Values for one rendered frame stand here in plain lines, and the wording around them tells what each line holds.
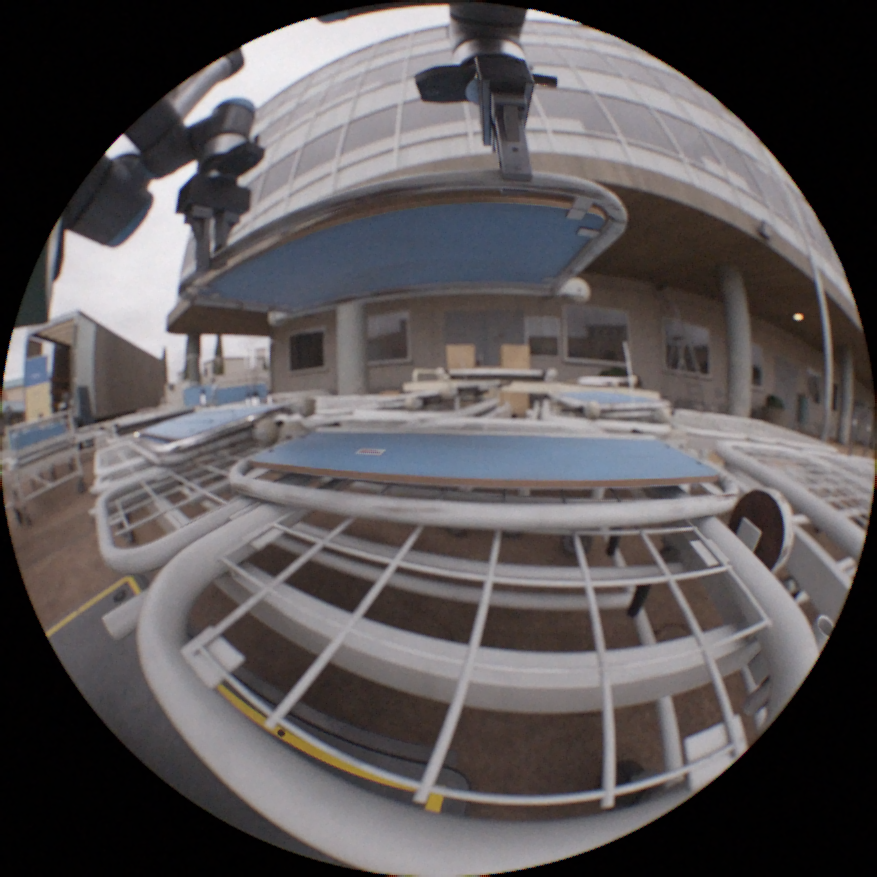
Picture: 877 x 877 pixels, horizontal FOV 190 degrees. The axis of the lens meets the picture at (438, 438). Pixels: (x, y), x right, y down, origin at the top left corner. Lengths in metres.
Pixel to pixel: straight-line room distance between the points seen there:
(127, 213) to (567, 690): 0.88
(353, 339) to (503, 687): 4.99
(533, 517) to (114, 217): 0.81
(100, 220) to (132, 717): 0.74
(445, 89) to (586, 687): 0.56
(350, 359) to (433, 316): 2.62
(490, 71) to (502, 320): 6.16
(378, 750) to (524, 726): 0.40
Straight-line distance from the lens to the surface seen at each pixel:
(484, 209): 0.36
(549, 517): 0.23
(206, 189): 0.49
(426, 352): 6.61
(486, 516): 0.22
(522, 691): 0.21
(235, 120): 0.59
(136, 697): 0.49
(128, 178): 0.72
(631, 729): 0.74
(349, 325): 5.07
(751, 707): 0.39
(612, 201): 0.33
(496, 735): 0.65
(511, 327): 6.31
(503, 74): 0.33
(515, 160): 0.29
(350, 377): 4.96
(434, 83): 0.39
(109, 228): 0.71
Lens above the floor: 0.63
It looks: 13 degrees down
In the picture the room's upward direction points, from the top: 1 degrees counter-clockwise
